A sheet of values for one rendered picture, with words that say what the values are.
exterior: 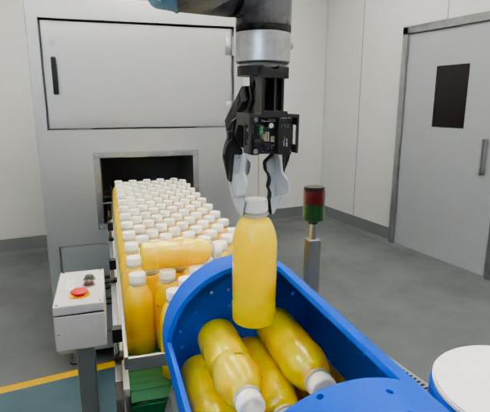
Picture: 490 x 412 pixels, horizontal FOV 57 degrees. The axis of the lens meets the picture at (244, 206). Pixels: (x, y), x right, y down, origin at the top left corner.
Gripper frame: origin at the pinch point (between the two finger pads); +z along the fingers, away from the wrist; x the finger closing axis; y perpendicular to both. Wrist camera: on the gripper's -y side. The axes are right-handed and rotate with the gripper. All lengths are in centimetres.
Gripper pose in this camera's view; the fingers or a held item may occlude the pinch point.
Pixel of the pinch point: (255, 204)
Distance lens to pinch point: 68.9
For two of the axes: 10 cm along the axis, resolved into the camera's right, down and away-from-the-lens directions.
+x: 9.6, -0.6, 2.9
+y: 2.9, 2.2, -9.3
